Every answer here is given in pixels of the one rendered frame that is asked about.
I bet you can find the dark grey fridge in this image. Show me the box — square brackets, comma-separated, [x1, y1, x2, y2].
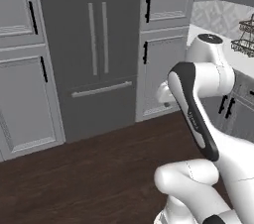
[34, 0, 144, 144]

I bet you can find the dark wire stand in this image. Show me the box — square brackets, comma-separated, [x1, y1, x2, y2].
[230, 13, 254, 58]

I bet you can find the grey fridge drawer handle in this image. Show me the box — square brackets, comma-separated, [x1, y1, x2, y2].
[70, 80, 133, 99]

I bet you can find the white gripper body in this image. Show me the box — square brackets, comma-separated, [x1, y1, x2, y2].
[156, 80, 179, 109]

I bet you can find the long grey fridge door handle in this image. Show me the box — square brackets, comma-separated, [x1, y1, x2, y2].
[87, 2, 99, 76]
[100, 1, 110, 74]

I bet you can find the grey base cupboard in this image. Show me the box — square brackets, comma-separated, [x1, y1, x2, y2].
[200, 70, 254, 144]

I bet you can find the tall grey cupboard door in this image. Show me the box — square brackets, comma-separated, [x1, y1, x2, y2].
[0, 47, 66, 163]
[135, 29, 191, 123]

